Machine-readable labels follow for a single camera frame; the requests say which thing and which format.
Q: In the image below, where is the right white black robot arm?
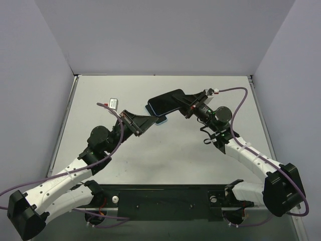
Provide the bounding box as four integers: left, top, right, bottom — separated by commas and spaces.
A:
173, 89, 309, 217

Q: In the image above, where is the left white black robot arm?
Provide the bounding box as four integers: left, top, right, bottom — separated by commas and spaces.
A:
7, 110, 157, 240

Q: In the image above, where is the phone in light blue case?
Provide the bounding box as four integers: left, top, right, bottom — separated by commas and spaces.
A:
145, 104, 168, 126

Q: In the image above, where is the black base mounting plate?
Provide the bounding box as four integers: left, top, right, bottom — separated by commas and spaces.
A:
86, 184, 254, 221

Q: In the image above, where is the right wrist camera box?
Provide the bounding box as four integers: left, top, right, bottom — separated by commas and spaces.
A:
204, 88, 219, 105

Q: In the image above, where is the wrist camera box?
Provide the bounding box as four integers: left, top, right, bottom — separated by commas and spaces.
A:
107, 98, 119, 110
204, 88, 219, 105

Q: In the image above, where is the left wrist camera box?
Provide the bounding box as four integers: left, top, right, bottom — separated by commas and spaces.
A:
107, 98, 119, 110

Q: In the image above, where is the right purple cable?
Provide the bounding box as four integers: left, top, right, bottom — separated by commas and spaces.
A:
217, 87, 309, 216

